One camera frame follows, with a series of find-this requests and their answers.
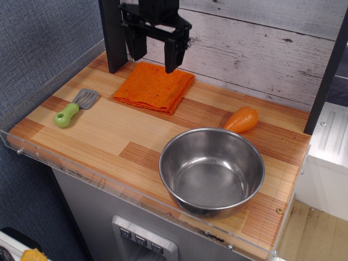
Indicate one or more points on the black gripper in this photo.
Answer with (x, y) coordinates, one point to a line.
(159, 20)

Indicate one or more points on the orange cloth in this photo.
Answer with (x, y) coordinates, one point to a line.
(150, 87)

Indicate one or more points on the silver metal bowl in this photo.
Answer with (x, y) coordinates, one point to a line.
(211, 172)

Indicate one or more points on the orange toy carrot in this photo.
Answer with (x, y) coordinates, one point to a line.
(242, 120)

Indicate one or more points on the clear acrylic table guard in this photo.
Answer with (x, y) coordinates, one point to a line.
(116, 148)

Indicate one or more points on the silver dispenser button panel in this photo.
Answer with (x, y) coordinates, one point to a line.
(138, 243)

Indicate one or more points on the grey toy fridge cabinet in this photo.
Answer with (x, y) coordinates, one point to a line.
(93, 210)

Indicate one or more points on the white side cabinet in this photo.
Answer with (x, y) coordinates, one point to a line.
(322, 182)

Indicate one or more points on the yellow object bottom left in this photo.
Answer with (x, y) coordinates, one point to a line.
(33, 255)

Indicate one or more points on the black left vertical post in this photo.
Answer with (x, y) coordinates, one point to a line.
(114, 38)

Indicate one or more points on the black vertical post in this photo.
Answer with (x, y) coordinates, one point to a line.
(114, 38)
(332, 66)

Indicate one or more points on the green handled grey spatula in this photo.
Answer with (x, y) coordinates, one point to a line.
(84, 99)

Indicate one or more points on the black right vertical post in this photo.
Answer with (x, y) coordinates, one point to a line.
(332, 66)

